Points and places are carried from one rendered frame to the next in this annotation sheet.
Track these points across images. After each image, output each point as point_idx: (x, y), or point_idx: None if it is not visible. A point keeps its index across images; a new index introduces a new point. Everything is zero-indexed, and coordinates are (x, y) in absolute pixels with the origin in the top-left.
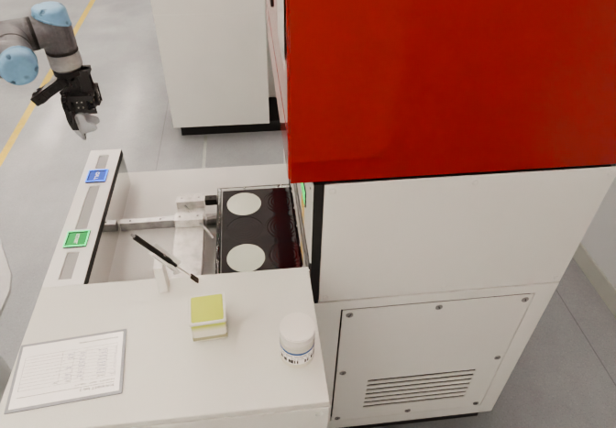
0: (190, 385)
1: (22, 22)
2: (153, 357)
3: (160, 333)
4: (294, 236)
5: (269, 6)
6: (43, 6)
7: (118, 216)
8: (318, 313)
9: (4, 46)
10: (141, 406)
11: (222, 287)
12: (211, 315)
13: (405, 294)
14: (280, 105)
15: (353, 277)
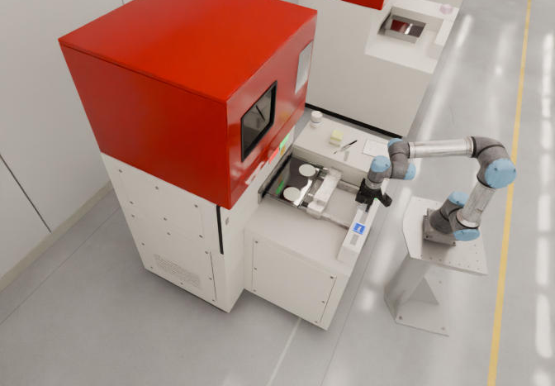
0: (348, 132)
1: (394, 162)
2: (355, 142)
3: (351, 147)
4: (282, 168)
5: (260, 146)
6: (384, 159)
7: None
8: None
9: (400, 143)
10: (362, 134)
11: (325, 150)
12: (337, 131)
13: None
14: (289, 125)
15: None
